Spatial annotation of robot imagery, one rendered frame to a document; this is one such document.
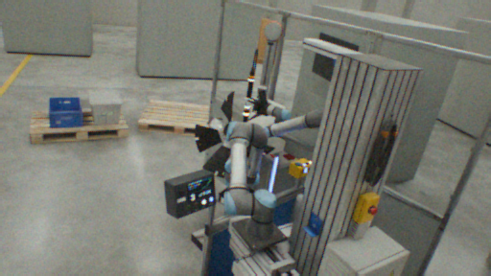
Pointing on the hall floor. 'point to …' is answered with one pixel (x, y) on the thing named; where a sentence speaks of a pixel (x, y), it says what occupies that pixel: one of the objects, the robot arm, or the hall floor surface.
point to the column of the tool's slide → (268, 64)
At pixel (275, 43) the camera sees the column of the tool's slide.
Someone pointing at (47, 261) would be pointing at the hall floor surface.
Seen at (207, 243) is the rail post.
